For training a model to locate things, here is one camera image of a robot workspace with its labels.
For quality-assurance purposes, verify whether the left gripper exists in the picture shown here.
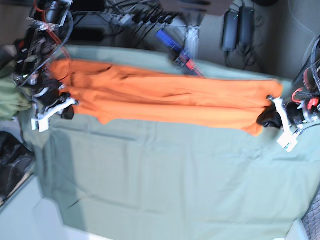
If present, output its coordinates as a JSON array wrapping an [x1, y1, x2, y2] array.
[[256, 95, 320, 153]]

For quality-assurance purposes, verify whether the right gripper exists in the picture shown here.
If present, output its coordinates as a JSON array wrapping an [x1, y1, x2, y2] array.
[[31, 86, 80, 133]]

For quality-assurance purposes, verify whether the orange T-shirt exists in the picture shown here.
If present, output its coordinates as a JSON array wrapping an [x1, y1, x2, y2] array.
[[50, 59, 283, 136]]

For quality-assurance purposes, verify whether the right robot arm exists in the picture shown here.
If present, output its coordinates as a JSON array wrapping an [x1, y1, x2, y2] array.
[[11, 0, 79, 133]]

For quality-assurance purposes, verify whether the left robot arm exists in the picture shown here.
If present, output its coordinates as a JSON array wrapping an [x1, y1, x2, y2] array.
[[256, 38, 320, 153]]

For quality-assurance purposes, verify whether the olive green garment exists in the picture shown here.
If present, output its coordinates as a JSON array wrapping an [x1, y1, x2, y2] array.
[[0, 61, 32, 121]]

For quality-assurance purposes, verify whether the black plastic bag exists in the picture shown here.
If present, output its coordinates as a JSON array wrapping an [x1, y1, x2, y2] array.
[[0, 131, 34, 202]]

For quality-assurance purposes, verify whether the green table cloth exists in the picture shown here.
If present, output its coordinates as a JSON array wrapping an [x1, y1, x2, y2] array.
[[18, 44, 320, 240]]

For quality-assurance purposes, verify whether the black power adapter left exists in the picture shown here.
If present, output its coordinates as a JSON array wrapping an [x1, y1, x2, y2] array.
[[70, 28, 104, 42]]

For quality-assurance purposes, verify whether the black power adapter pair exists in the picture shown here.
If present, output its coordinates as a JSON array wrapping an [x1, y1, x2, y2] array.
[[221, 6, 255, 52]]

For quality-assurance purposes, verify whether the blue clamp on table edge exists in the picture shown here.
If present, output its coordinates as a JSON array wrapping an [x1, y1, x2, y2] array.
[[155, 29, 204, 78]]

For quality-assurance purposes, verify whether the black power strip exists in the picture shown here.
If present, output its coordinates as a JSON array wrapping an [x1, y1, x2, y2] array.
[[118, 12, 178, 25]]

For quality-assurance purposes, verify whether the aluminium frame post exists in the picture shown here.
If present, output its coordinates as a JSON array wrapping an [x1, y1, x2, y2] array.
[[184, 23, 202, 59]]

